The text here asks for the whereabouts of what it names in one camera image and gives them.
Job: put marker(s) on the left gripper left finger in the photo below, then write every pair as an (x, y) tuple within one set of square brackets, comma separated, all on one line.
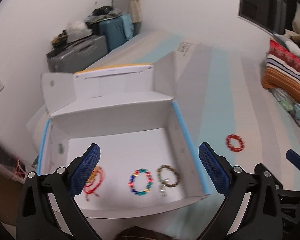
[(36, 219)]

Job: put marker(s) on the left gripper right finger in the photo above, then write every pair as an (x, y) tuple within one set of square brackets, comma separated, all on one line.
[(233, 183)]

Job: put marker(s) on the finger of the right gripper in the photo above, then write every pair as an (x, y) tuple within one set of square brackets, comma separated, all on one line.
[(294, 158)]

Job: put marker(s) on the red cord bracelet gold tube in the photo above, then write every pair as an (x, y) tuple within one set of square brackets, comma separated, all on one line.
[(94, 182)]

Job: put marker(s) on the floral quilt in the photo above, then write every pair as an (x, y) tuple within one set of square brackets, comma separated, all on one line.
[(289, 104)]

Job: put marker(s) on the striped bed sheet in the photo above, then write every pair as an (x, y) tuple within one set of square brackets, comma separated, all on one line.
[(223, 103)]

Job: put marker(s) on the striped orange pillow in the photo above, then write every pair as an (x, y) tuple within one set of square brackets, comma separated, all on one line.
[(282, 70)]

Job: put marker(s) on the blue yellow cardboard box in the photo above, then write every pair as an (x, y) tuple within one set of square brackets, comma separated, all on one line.
[(131, 113)]

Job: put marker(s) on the grey suitcase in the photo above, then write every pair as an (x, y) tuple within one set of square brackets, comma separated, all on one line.
[(77, 56)]

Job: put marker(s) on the teal suitcase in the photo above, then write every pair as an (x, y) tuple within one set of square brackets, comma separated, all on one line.
[(117, 31)]

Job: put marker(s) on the beige curtain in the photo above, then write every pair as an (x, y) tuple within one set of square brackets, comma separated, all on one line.
[(134, 9)]

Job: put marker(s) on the dark window frame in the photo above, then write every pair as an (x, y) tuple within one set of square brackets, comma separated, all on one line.
[(273, 15)]

